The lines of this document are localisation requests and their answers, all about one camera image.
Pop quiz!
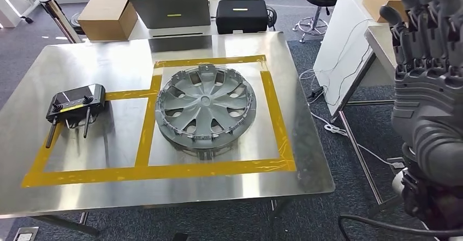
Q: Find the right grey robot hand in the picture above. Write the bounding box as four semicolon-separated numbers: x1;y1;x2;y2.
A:
379;0;463;144

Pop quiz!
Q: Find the grey plastic wheel hubcap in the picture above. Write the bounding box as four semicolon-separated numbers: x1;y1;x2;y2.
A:
155;63;258;161

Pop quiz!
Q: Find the brown cardboard box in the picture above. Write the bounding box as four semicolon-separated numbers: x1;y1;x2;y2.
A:
361;0;409;23
78;0;139;42

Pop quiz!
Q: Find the black power plug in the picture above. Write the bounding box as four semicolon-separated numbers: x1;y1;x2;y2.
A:
306;86;325;101

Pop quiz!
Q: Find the black zippered case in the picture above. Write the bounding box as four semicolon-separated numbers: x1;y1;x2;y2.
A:
215;0;270;35

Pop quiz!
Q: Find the grey laptop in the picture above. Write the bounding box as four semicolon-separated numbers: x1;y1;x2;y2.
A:
129;0;212;37

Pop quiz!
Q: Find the yellow tape outline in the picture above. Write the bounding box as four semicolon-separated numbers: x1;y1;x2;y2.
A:
21;54;298;189

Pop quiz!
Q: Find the black remote controller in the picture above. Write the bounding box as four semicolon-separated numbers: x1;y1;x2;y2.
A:
45;84;106;150

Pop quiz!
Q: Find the white wheeled stand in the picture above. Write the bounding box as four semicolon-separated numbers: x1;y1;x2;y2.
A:
0;0;41;29

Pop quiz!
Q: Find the floor socket plate with outlet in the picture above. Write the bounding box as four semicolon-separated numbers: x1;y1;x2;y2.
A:
13;226;40;241

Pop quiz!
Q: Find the floor socket with cable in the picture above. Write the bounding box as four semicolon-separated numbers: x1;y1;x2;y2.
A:
386;156;406;175

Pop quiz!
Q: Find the white cable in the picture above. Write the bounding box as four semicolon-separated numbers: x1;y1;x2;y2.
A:
298;18;399;168

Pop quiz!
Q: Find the black camera cable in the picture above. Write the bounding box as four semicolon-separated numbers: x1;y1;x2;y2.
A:
338;214;463;241

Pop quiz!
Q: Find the black coiled cable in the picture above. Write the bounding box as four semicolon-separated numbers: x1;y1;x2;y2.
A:
265;5;278;29

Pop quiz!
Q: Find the chrome stanchion post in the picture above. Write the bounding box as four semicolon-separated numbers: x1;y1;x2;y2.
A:
39;0;86;45

